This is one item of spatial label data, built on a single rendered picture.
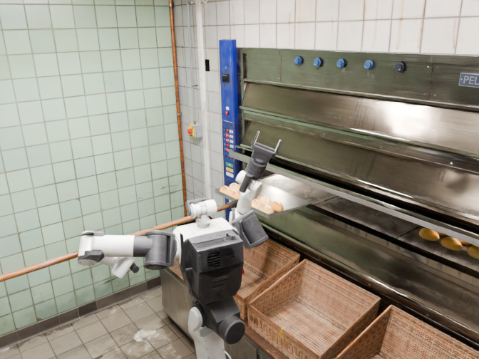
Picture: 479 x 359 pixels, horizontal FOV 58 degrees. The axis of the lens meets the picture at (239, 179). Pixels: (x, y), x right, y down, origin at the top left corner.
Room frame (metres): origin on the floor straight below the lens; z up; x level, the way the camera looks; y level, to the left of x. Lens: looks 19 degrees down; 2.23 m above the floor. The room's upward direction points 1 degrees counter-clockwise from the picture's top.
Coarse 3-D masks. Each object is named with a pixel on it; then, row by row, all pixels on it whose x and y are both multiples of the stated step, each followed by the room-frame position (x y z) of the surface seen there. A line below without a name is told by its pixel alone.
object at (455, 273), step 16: (304, 208) 2.44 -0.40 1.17; (320, 208) 2.40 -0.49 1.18; (336, 224) 2.23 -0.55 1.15; (352, 224) 2.17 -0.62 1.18; (384, 240) 1.98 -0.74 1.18; (400, 240) 1.97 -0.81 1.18; (416, 256) 1.83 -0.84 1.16; (432, 256) 1.80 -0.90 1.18; (448, 272) 1.70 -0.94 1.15; (464, 272) 1.66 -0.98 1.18
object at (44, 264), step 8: (224, 208) 2.40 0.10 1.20; (160, 224) 2.17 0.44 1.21; (168, 224) 2.18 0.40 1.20; (176, 224) 2.20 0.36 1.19; (136, 232) 2.08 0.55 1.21; (144, 232) 2.09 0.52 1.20; (64, 256) 1.84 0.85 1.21; (72, 256) 1.86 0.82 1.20; (40, 264) 1.77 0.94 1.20; (48, 264) 1.79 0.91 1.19; (16, 272) 1.71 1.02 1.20; (24, 272) 1.73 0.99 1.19; (0, 280) 1.67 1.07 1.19
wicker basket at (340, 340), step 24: (312, 264) 2.32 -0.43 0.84; (288, 288) 2.28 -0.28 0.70; (312, 288) 2.26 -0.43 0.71; (336, 288) 2.14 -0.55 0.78; (360, 288) 2.04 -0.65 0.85; (264, 312) 2.16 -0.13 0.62; (288, 312) 2.20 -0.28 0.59; (312, 312) 2.19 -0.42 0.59; (336, 312) 2.10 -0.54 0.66; (360, 312) 1.99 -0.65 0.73; (264, 336) 1.98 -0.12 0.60; (288, 336) 1.83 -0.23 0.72; (312, 336) 1.98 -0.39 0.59; (336, 336) 1.97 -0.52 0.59
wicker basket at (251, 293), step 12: (252, 252) 2.73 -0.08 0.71; (264, 252) 2.65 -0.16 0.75; (288, 252) 2.50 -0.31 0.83; (252, 264) 2.70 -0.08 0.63; (264, 264) 2.62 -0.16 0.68; (288, 264) 2.36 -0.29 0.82; (252, 276) 2.60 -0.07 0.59; (264, 276) 2.58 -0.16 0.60; (276, 276) 2.31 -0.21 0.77; (240, 288) 2.46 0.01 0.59; (252, 288) 2.46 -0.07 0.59; (264, 288) 2.24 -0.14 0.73; (240, 300) 2.16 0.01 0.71; (252, 300) 2.18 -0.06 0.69; (240, 312) 2.17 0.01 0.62
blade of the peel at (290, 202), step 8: (264, 184) 2.83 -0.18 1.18; (216, 192) 2.70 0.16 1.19; (264, 192) 2.68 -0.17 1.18; (272, 192) 2.68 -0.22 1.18; (280, 192) 2.67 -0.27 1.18; (232, 200) 2.55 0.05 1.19; (272, 200) 2.54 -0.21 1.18; (280, 200) 2.54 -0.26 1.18; (288, 200) 2.53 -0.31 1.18; (296, 200) 2.53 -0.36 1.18; (304, 200) 2.53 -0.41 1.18; (256, 208) 2.37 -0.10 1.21; (288, 208) 2.41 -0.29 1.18; (296, 208) 2.40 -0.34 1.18; (264, 216) 2.30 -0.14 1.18; (272, 216) 2.29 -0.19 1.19
